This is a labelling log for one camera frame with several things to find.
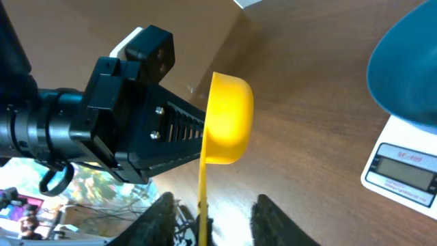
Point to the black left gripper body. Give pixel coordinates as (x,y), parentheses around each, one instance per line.
(110,123)

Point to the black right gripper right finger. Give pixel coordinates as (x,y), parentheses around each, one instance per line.
(270,226)

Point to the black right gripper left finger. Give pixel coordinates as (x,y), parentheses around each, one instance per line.
(155,227)

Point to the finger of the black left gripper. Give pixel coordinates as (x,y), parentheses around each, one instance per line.
(170,132)

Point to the yellow plastic measuring scoop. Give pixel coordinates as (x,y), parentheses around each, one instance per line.
(226,132)

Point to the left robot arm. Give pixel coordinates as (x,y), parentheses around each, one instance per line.
(35,122)

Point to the white digital kitchen scale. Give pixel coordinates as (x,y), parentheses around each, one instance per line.
(402,165)

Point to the teal blue bowl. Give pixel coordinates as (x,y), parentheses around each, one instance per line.
(401,72)

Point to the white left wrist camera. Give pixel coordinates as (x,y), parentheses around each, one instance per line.
(152,47)

